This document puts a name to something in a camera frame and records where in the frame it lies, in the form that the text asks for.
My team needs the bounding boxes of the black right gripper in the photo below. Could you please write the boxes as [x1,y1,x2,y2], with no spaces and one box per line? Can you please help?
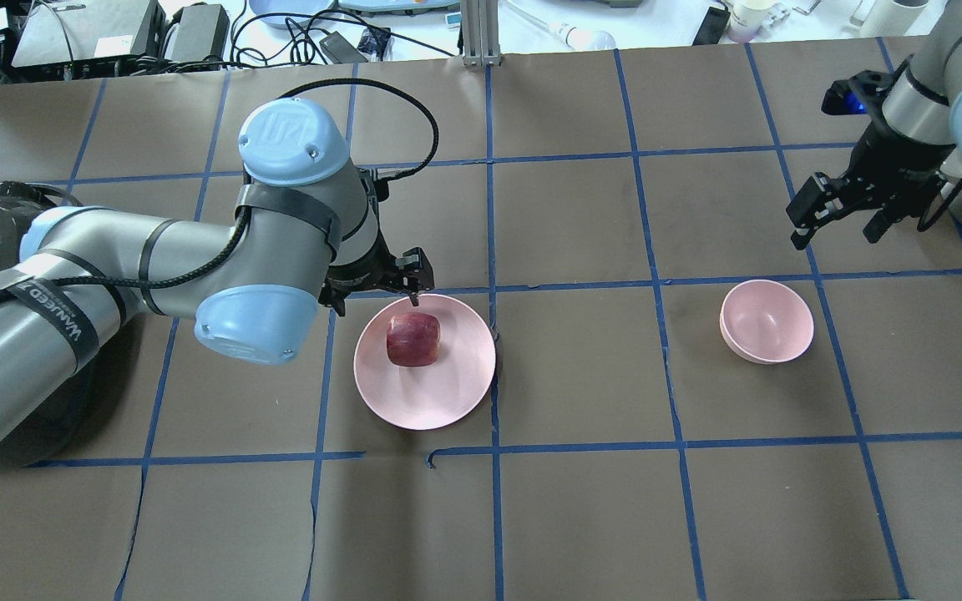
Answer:
[786,119,955,251]

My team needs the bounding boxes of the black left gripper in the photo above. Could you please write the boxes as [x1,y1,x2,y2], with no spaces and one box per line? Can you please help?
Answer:
[318,232,435,316]

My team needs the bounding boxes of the red apple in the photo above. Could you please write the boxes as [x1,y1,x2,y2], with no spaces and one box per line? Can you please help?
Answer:
[386,311,442,366]

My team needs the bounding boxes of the pink bowl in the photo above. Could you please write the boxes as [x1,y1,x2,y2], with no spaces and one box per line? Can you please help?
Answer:
[718,279,816,365]

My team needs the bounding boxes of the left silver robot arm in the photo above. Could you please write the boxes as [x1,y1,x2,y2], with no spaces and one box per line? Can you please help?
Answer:
[0,95,435,442]

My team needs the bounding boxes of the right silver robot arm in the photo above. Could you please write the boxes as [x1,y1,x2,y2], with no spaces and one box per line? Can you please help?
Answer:
[786,1,962,250]

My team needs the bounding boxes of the pink plate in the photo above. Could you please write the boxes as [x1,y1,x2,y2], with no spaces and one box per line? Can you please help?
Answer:
[352,294,497,431]

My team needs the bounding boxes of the white paper cup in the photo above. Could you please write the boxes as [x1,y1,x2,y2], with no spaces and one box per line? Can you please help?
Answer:
[853,1,929,38]

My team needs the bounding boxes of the white purple cup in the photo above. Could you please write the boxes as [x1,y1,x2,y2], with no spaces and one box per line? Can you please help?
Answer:
[727,0,777,44]

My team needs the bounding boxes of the light bulb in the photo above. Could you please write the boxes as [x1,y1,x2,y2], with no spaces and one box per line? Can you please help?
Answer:
[500,1,618,51]

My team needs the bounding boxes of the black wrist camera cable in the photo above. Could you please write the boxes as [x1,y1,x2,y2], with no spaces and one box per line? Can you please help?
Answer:
[272,78,440,180]

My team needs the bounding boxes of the aluminium frame post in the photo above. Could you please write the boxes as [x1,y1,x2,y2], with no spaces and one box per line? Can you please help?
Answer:
[459,0,503,68]

